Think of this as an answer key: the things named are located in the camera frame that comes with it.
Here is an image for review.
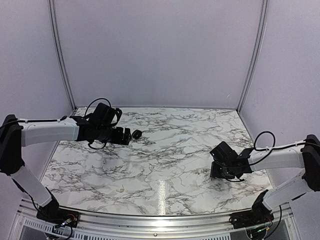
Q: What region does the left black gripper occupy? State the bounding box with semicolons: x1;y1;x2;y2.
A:
96;125;132;145

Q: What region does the black earbud charging case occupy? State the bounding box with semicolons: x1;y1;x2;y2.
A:
132;130;142;140

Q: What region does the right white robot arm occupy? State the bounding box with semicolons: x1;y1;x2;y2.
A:
209;134;320;224

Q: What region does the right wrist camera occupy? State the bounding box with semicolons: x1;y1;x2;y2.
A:
209;141;238;166

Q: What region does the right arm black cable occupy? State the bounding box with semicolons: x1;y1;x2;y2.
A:
224;131;277;182

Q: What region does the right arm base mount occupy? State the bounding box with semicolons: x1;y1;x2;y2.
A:
229;190;274;240

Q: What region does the aluminium front rail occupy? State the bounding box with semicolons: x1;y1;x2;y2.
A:
9;199;301;240

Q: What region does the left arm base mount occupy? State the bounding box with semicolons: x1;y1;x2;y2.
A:
32;199;80;240

